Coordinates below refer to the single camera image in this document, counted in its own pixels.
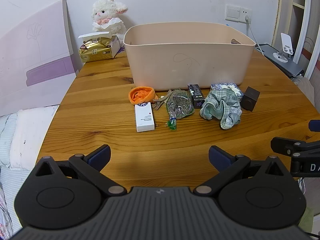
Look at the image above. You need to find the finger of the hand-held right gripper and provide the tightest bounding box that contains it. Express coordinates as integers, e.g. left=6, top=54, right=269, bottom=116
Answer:
left=308, top=119, right=320, bottom=132
left=271, top=136, right=320, bottom=173

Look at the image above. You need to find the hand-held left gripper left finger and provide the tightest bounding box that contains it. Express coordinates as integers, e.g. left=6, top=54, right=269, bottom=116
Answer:
left=34, top=144, right=127, bottom=197

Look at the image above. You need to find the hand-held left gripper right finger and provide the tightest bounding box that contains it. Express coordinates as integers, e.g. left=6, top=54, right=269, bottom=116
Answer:
left=194, top=145, right=290, bottom=197

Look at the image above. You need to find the green checked cloth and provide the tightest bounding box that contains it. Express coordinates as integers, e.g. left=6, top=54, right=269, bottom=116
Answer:
left=199, top=89, right=242, bottom=130

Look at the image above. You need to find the dark brown cube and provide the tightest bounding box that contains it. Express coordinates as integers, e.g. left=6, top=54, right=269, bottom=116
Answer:
left=240, top=86, right=261, bottom=112

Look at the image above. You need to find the white rectangular box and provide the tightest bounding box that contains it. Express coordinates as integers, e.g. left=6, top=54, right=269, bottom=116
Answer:
left=134, top=102, right=155, bottom=132

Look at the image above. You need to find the small black box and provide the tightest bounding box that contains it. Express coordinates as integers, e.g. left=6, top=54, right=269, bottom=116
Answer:
left=188, top=84, right=206, bottom=109

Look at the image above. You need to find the clear bag of dried herbs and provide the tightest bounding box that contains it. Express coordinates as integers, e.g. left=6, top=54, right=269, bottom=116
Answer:
left=165, top=89, right=195, bottom=131

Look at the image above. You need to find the blue and white patterned packet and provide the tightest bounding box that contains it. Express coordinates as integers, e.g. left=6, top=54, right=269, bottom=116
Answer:
left=210, top=82, right=244, bottom=102

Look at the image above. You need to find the orange bag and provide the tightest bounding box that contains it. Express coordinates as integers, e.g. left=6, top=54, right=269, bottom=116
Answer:
left=129, top=86, right=156, bottom=105

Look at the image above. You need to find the brown hair clip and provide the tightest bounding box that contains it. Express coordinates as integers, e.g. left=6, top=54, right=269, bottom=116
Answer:
left=152, top=90, right=173, bottom=111

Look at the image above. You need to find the beige plastic basket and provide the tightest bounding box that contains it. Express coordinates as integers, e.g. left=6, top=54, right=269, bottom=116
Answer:
left=123, top=22, right=256, bottom=91

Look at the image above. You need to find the beige cloth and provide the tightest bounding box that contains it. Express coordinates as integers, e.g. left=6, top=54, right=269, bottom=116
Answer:
left=292, top=76, right=315, bottom=105

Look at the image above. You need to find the grey laptop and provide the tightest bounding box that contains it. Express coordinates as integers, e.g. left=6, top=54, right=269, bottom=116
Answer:
left=255, top=44, right=305, bottom=77

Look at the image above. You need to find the white pillow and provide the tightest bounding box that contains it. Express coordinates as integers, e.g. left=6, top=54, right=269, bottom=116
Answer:
left=10, top=105, right=59, bottom=170

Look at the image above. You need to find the white phone stand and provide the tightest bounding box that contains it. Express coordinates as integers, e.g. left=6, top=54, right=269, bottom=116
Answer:
left=272, top=32, right=294, bottom=62

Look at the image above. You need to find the light blue bed sheet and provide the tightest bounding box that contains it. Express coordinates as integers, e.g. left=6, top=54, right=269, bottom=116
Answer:
left=0, top=114, right=38, bottom=238

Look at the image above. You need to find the gold tissue pack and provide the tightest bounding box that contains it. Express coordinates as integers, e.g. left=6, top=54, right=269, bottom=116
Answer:
left=78, top=31, right=121, bottom=63

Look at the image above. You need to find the white wardrobe shelf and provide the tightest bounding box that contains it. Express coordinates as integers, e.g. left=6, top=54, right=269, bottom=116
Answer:
left=272, top=0, right=320, bottom=80

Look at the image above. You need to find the purple and white board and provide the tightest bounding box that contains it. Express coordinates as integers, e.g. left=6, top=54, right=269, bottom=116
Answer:
left=0, top=0, right=80, bottom=117

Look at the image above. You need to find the white plush sheep toy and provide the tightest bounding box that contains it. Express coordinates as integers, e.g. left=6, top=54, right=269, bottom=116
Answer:
left=91, top=0, right=129, bottom=36

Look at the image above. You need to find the white plug with cable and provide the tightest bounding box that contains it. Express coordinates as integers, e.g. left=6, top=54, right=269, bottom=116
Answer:
left=245, top=15, right=267, bottom=53

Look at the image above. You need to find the white wall switch socket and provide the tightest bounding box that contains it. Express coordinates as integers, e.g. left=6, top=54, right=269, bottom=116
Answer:
left=226, top=4, right=252, bottom=23

